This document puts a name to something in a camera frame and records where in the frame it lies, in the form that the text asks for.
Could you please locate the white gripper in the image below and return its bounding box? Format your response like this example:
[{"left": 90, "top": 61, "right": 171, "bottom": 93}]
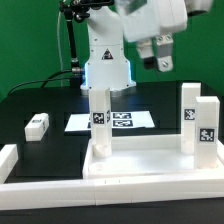
[{"left": 116, "top": 0, "right": 187, "bottom": 72}]

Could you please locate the white desk top tray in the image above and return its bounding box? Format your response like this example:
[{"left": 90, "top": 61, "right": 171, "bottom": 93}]
[{"left": 82, "top": 134, "right": 224, "bottom": 181}]

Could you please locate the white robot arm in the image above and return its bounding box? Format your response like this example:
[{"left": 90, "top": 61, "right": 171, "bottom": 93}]
[{"left": 81, "top": 0, "right": 214, "bottom": 96}]

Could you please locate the fiducial marker sheet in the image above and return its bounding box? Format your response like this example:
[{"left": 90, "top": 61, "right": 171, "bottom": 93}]
[{"left": 65, "top": 111, "right": 155, "bottom": 132}]

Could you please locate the white left fence piece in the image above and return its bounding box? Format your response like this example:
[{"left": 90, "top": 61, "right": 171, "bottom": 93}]
[{"left": 0, "top": 144, "right": 18, "bottom": 184}]

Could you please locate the white cable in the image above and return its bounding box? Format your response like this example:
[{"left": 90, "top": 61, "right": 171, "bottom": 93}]
[{"left": 56, "top": 12, "right": 64, "bottom": 88}]

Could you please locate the black cable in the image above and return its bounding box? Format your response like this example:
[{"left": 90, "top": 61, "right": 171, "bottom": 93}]
[{"left": 7, "top": 69, "right": 73, "bottom": 97}]

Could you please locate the white front fence rail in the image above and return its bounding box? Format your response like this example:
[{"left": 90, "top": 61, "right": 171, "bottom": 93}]
[{"left": 0, "top": 177, "right": 224, "bottom": 211}]

